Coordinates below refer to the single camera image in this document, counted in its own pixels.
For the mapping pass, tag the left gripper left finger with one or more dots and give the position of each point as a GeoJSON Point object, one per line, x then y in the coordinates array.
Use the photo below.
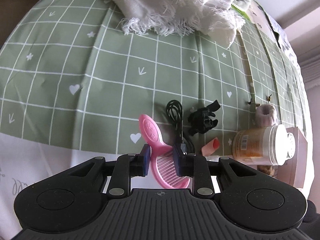
{"type": "Point", "coordinates": [139, 163]}

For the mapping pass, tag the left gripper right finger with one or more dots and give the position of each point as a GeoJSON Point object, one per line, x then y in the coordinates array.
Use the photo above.
{"type": "Point", "coordinates": [183, 161]}

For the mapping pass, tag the pink plastic comb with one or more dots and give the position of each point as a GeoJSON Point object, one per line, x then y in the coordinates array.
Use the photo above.
{"type": "Point", "coordinates": [161, 160]}

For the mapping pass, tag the black hair claw clip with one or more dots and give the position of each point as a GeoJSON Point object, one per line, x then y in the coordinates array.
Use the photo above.
{"type": "Point", "coordinates": [204, 119]}

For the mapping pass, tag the leopard fur scrunchie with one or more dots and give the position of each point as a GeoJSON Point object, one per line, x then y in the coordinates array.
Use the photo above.
{"type": "Point", "coordinates": [266, 169]}

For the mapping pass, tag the clear jar beige lid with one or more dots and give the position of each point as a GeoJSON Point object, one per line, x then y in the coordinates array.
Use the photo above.
{"type": "Point", "coordinates": [268, 146]}

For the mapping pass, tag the purple fluffy scrunchie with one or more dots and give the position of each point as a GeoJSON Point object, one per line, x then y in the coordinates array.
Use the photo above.
{"type": "Point", "coordinates": [266, 116]}

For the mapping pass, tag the pink cardboard box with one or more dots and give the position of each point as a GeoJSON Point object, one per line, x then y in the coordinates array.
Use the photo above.
{"type": "Point", "coordinates": [293, 170]}

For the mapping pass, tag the green grid blanket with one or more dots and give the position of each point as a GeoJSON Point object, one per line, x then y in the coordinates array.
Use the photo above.
{"type": "Point", "coordinates": [71, 78]}

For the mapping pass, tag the white fringed cloth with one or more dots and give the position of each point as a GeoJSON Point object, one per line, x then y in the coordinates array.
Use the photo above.
{"type": "Point", "coordinates": [219, 19]}

